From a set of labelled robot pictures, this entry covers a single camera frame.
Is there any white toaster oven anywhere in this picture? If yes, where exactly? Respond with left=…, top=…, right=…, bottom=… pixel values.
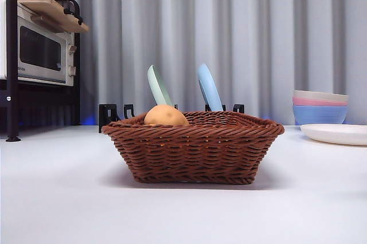
left=0, top=0, right=78, bottom=87

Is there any white plate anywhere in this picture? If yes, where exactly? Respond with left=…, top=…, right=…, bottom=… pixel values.
left=300, top=123, right=367, bottom=146

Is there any black metal shelf frame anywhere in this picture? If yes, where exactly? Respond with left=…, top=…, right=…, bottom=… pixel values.
left=0, top=0, right=84, bottom=142

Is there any light blue plate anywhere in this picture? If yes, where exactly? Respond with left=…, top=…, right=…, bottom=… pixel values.
left=197, top=63, right=224, bottom=112

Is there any wooden cutting board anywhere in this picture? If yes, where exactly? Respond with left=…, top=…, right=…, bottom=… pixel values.
left=17, top=0, right=91, bottom=34

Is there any brown wicker basket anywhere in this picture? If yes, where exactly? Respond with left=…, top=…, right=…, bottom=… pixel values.
left=100, top=111, right=286, bottom=184

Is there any blue bowl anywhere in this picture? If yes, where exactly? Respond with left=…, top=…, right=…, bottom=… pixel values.
left=292, top=105, right=349, bottom=126

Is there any grey curtain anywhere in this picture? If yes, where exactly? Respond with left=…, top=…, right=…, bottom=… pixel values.
left=17, top=0, right=367, bottom=127

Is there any pale green plate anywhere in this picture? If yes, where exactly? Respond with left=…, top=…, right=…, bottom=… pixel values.
left=147, top=65, right=174, bottom=107

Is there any tan potato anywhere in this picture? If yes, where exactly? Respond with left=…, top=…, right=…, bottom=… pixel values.
left=143, top=104, right=190, bottom=127

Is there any pink bowl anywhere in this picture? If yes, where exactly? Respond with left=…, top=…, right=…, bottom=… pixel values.
left=292, top=97, right=349, bottom=107

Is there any black dish rack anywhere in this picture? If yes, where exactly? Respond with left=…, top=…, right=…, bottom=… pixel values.
left=99, top=103, right=245, bottom=133

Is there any beige bowl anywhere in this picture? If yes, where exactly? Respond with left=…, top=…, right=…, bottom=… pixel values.
left=294, top=90, right=350, bottom=103

